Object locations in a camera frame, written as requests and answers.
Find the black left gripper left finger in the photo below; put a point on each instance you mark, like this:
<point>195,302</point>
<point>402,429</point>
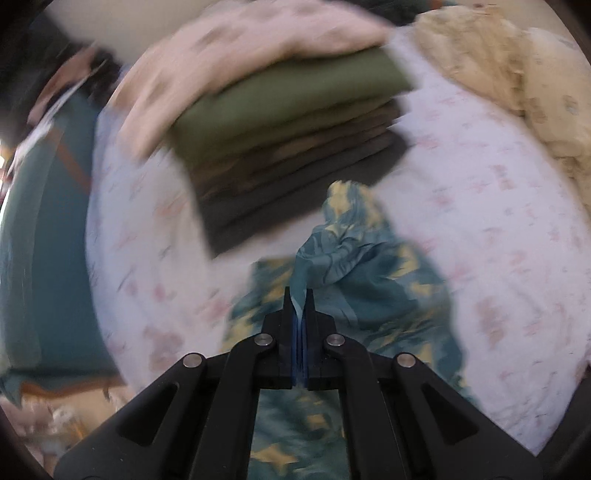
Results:
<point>196,420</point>

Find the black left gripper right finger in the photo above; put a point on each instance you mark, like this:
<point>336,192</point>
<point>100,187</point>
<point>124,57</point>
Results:
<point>402,420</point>

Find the teal yellow patterned pants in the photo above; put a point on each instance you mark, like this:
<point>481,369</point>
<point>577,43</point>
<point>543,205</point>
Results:
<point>380,289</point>

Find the dark grey folded pants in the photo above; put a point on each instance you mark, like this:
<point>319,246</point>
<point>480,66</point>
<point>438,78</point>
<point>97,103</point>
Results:
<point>231,219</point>

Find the white floral bed sheet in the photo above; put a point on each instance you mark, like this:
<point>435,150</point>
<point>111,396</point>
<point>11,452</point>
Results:
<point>476,192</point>

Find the camouflage folded pants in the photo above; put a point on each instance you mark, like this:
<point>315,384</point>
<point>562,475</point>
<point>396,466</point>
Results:
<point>245,172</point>

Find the olive green folded pants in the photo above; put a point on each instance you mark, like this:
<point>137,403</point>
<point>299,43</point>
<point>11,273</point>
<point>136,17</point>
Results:
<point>286,100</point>

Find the cream crumpled duvet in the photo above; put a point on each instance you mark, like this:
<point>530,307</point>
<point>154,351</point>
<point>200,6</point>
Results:
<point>532,73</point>

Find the pink patterned folded garment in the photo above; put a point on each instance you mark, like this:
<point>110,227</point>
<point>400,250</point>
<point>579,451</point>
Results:
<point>228,43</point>

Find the teal bed frame side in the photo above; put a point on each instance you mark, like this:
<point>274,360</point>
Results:
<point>49,332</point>

